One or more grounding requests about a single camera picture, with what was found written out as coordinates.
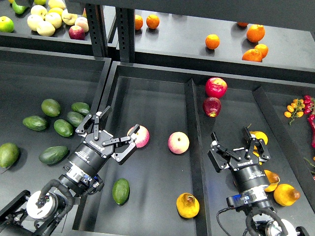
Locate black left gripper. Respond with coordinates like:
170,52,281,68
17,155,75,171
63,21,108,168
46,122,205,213
67,106,140,176

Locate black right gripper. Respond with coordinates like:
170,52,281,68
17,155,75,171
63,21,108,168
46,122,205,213
208,126,270,193

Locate green avocado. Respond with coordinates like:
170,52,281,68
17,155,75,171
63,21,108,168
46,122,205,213
112,178,130,205

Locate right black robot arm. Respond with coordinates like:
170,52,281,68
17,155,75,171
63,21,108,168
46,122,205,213
208,127,308,236

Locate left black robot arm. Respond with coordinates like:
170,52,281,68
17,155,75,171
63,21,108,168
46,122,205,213
0,106,140,236

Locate yellow pear small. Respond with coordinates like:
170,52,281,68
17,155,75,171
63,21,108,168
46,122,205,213
253,150,262,165

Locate avocado top right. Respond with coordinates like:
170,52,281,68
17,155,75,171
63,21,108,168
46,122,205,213
71,102,90,116

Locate elongated dark avocado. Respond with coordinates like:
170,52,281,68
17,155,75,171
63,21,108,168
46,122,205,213
39,146,69,165

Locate avocado top left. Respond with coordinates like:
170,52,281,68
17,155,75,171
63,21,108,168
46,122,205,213
41,98,61,117

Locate avocado far left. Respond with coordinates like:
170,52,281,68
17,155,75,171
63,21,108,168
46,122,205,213
22,116,48,131

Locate pale yellow pear pile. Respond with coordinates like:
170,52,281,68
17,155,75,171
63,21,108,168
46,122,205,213
27,0,89,36

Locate pink apple left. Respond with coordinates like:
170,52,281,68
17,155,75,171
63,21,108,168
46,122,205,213
127,125,150,148

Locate pink apple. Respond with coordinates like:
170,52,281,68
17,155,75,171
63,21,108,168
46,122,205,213
127,125,150,148
168,132,189,154

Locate dark red apple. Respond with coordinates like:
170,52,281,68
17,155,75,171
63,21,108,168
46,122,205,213
203,97,221,118

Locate pink apple right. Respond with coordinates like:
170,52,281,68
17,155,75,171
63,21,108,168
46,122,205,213
168,132,189,154

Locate bright red apple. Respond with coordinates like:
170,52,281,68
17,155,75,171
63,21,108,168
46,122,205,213
205,77,227,98

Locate orange cherry tomato bunch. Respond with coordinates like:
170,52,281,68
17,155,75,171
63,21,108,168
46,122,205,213
284,99,305,125

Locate black left tray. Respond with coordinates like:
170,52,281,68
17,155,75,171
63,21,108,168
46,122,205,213
0,47,111,207

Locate black tray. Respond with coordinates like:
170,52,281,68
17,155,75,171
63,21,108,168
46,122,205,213
0,47,111,207
63,62,315,236

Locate black middle tray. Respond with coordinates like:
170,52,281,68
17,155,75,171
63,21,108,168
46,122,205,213
63,62,315,236

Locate red chili peppers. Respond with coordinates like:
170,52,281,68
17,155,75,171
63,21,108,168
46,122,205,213
304,95,315,148

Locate orange front right shelf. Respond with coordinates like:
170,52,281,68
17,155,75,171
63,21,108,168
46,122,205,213
242,49,262,62

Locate orange behind front right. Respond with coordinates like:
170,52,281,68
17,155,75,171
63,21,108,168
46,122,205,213
254,44,269,58

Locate orange on shelf centre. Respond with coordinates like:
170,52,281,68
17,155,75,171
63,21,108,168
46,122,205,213
205,34,220,50

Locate red apple on shelf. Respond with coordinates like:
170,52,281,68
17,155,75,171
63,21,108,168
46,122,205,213
68,25,85,40

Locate large orange on shelf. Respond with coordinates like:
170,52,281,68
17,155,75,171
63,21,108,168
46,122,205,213
247,24,265,43

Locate orange partly hidden top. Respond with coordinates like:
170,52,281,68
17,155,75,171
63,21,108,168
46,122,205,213
237,22,248,27

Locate black shelf upright posts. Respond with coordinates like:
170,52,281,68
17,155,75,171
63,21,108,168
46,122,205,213
85,3,135,63

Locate orange on shelf left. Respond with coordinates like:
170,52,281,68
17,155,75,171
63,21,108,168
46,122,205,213
134,14,143,30

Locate green apple on shelf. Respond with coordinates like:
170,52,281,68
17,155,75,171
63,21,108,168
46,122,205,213
0,16,15,33

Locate green pepper on shelf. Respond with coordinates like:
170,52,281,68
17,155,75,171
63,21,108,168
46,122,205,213
12,1,28,15

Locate avocado beside tray wall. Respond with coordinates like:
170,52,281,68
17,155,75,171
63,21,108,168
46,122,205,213
66,111,84,128

